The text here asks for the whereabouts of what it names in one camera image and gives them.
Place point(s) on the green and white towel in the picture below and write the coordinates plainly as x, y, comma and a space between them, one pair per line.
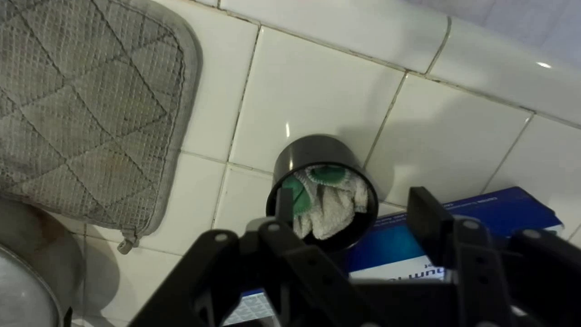
333, 205

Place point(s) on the small black pot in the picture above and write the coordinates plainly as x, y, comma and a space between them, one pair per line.
315, 151

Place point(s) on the grey quilted pot holder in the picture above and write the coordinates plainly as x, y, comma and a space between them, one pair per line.
85, 109

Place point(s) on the blue cardboard box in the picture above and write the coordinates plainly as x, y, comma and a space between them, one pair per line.
484, 211

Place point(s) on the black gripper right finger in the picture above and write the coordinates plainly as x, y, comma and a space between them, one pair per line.
484, 278

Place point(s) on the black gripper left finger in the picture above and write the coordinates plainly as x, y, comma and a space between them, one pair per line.
243, 265

